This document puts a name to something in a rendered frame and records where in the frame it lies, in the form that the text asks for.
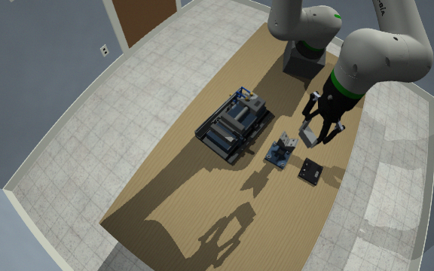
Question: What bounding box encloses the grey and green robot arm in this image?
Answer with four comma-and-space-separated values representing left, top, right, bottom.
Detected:
267, 0, 433, 111

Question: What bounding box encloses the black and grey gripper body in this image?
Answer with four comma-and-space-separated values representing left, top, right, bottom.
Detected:
318, 94, 345, 123

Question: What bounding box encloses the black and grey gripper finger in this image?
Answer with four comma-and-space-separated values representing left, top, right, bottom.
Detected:
299, 91, 324, 132
310, 114, 345, 148

